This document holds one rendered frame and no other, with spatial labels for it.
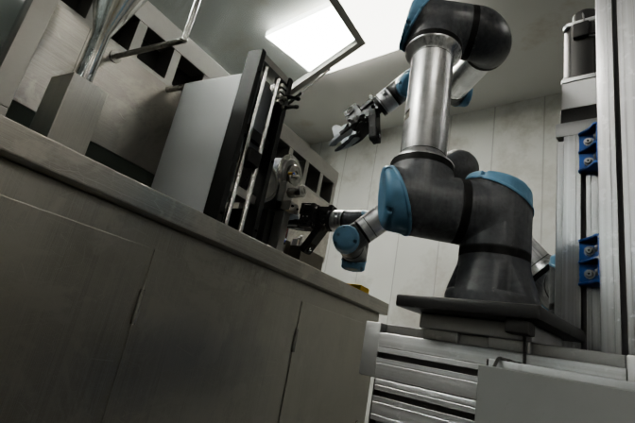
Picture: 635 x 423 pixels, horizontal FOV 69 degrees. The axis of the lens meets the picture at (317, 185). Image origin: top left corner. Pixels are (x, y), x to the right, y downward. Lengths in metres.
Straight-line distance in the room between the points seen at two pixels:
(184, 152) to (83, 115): 0.38
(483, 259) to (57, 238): 0.63
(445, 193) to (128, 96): 1.07
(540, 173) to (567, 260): 2.89
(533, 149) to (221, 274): 3.31
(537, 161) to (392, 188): 3.19
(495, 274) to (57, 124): 0.90
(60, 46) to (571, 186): 1.29
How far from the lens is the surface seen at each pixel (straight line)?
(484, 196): 0.81
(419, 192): 0.78
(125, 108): 1.55
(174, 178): 1.41
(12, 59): 0.77
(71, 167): 0.71
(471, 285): 0.77
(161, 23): 1.72
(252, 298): 1.04
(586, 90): 1.18
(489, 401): 0.62
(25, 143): 0.68
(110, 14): 1.27
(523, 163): 3.96
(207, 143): 1.38
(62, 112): 1.13
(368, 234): 1.31
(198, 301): 0.92
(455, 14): 1.05
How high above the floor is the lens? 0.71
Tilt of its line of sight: 19 degrees up
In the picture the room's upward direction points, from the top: 11 degrees clockwise
